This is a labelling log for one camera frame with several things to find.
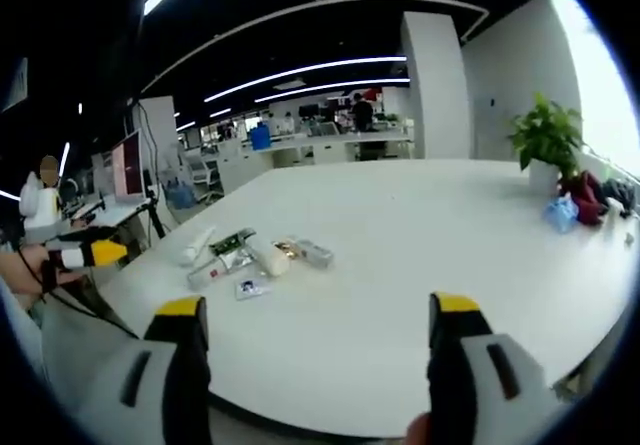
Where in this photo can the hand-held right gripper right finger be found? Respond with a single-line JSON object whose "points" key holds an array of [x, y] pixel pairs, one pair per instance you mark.
{"points": [[480, 390]]}

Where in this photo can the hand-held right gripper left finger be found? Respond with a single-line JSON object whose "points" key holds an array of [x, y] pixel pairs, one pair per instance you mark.
{"points": [[155, 390]]}

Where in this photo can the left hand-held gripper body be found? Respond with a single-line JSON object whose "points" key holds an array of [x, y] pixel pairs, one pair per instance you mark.
{"points": [[42, 210]]}

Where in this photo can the white skincare tube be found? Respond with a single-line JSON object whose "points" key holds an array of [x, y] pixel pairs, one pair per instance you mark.
{"points": [[196, 246]]}

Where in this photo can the clear red-label skincare bottle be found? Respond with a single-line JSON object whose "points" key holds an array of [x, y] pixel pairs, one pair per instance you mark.
{"points": [[206, 274]]}

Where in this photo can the green skincare sachet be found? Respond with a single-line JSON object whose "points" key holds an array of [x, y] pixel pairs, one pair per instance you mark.
{"points": [[231, 241]]}

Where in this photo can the silver skincare sachet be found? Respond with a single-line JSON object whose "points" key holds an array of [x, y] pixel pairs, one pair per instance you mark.
{"points": [[241, 259]]}

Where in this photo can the small blue-print skincare sachet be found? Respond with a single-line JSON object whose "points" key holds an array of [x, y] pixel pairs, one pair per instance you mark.
{"points": [[251, 289]]}

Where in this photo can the cream skincare bottle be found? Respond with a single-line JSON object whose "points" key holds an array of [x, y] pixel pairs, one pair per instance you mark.
{"points": [[275, 262]]}

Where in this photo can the gold skincare jar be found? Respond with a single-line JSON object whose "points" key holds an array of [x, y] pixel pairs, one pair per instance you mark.
{"points": [[287, 249]]}

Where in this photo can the person's left hand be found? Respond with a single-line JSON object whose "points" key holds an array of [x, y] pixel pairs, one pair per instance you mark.
{"points": [[22, 270]]}

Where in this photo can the person's right hand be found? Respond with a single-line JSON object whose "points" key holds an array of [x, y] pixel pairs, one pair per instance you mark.
{"points": [[419, 430]]}

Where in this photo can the white office desk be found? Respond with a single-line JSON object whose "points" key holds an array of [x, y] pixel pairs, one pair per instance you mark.
{"points": [[107, 215]]}

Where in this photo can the black tripod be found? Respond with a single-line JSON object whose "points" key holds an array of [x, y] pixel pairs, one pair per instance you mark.
{"points": [[155, 220]]}

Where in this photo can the computer monitor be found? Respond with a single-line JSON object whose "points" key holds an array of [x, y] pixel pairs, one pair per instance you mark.
{"points": [[127, 169]]}

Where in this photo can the blue water jugs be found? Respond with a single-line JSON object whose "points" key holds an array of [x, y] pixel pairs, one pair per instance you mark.
{"points": [[179, 196]]}

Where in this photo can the white office chair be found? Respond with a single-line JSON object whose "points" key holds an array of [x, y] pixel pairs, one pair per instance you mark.
{"points": [[206, 175]]}

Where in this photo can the blue water barrel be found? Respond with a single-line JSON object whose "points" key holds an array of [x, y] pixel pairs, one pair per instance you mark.
{"points": [[260, 138]]}

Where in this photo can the blue plastic bag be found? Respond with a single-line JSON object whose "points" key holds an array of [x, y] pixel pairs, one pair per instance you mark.
{"points": [[561, 214]]}

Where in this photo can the dark red cloth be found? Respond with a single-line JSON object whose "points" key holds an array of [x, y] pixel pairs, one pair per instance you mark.
{"points": [[587, 200]]}

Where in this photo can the white plant pot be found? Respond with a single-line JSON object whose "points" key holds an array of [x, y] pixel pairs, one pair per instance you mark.
{"points": [[543, 179]]}

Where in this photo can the long white counter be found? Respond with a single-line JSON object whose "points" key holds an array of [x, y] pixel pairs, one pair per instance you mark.
{"points": [[320, 144]]}

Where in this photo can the grey cloth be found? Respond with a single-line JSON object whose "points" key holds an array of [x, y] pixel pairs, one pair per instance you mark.
{"points": [[620, 195]]}

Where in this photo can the long ceiling light strip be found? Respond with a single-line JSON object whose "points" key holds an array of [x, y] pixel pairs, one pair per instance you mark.
{"points": [[300, 71]]}

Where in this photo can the green potted plant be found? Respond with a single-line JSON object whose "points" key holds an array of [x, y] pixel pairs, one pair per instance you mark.
{"points": [[547, 132]]}

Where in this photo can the short ceiling light strip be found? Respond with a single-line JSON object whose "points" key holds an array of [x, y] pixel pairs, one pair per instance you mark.
{"points": [[340, 87]]}

